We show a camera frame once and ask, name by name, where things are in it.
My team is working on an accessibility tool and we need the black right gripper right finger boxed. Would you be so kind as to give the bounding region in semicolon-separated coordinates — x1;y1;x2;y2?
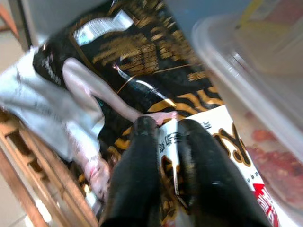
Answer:
177;119;272;227

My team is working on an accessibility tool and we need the wooden slatted rack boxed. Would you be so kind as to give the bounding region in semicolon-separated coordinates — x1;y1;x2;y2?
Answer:
0;111;100;227

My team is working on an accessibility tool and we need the clear plastic food container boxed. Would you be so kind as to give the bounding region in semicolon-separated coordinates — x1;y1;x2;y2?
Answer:
191;13;303;212

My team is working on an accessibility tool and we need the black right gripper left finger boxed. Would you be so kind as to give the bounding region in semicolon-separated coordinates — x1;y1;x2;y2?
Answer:
100;116;166;227

